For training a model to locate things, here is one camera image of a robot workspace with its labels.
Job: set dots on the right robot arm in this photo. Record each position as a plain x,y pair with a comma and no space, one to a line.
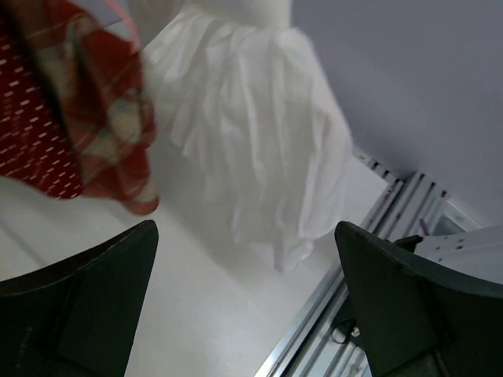
477,252

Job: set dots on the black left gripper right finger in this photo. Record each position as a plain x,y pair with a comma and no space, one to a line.
417,317

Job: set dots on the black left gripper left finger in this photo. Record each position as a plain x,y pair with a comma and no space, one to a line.
79,316

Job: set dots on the pink hanger with plaid skirt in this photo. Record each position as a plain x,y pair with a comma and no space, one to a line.
125,17

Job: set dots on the beige red plaid skirt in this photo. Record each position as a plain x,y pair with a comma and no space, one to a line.
96,77

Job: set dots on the aluminium mounting rail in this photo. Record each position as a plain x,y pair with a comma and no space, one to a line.
403,210

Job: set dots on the red polka dot skirt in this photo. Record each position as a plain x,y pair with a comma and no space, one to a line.
34,147

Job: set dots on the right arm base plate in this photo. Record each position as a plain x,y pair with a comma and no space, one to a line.
344,326

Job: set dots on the white pleated skirt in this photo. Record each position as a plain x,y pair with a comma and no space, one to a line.
242,94

